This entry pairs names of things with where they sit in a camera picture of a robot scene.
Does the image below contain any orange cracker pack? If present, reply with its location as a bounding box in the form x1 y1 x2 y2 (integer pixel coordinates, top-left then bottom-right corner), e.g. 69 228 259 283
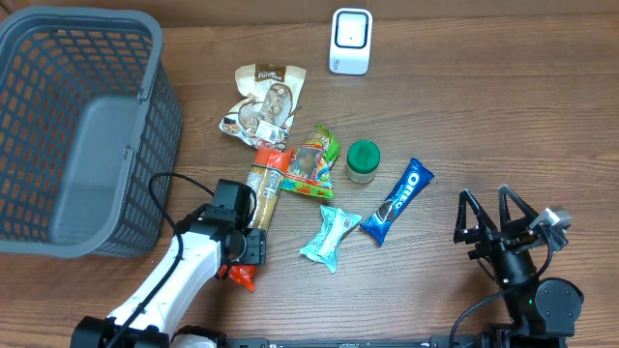
217 147 293 292

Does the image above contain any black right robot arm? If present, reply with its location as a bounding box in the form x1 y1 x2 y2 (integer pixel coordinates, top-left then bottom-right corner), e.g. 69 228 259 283
448 186 584 347

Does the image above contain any light blue snack packet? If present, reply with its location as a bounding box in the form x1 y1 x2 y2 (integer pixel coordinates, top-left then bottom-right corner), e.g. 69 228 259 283
300 205 362 274

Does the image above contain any green lid small jar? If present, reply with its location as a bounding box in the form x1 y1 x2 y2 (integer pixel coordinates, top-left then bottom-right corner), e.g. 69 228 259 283
345 139 381 184

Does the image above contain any blue Oreo cookie pack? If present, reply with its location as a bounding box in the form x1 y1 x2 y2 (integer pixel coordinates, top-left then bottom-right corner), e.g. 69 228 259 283
360 158 434 247

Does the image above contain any grey plastic shopping basket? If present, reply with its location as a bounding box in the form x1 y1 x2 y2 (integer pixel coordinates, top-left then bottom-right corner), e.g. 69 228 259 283
1 6 182 258

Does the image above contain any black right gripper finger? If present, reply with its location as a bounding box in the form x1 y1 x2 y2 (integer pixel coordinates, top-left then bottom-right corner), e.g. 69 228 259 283
498 185 539 227
454 189 497 244

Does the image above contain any green colourful candy bag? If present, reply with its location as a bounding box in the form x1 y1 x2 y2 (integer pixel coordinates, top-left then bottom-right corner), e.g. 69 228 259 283
281 125 340 199

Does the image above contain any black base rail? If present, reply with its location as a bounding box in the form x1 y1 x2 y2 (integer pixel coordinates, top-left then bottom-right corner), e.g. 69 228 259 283
168 326 570 348

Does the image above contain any white barcode scanner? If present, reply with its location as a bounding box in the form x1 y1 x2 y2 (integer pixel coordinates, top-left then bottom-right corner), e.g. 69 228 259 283
329 8 373 75

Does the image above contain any beige brown snack pouch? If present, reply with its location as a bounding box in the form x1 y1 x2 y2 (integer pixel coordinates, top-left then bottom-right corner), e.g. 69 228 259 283
219 63 307 151

